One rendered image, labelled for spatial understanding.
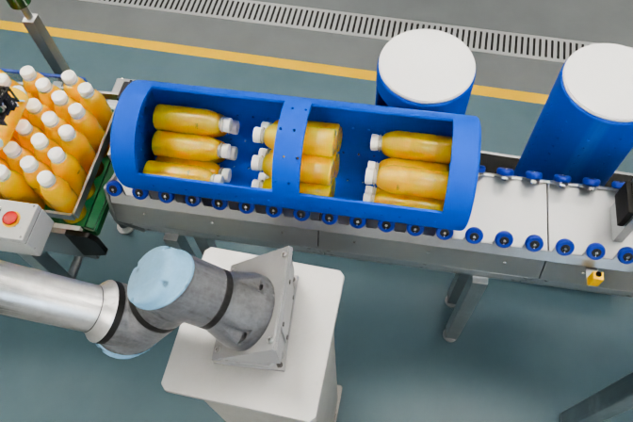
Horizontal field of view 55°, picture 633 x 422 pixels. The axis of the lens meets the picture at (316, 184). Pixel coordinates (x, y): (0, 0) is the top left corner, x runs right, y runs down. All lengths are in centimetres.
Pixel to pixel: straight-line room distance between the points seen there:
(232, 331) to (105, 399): 149
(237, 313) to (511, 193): 90
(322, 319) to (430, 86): 77
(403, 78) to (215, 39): 176
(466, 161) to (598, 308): 143
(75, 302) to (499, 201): 110
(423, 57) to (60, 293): 118
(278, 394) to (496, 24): 257
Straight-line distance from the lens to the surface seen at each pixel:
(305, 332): 131
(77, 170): 176
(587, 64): 193
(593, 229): 176
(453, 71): 182
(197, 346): 133
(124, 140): 154
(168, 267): 108
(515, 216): 172
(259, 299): 115
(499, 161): 274
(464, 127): 146
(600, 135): 188
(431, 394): 247
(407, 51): 185
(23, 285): 112
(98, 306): 116
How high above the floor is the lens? 240
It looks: 60 degrees down
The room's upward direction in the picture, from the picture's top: 5 degrees counter-clockwise
